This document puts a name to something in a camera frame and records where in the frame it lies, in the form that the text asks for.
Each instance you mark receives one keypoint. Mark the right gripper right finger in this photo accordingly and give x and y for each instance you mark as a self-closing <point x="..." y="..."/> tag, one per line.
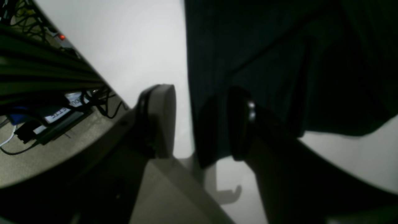
<point x="296" y="185"/>

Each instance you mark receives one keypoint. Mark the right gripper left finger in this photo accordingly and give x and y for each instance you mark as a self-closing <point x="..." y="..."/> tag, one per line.
<point x="100" y="184"/>

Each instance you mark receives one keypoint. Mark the black T-shirt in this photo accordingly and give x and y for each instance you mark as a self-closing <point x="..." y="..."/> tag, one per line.
<point x="319" y="65"/>

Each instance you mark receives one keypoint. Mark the white power strip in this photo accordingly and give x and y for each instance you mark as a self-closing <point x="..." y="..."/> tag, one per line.
<point x="65" y="45"/>

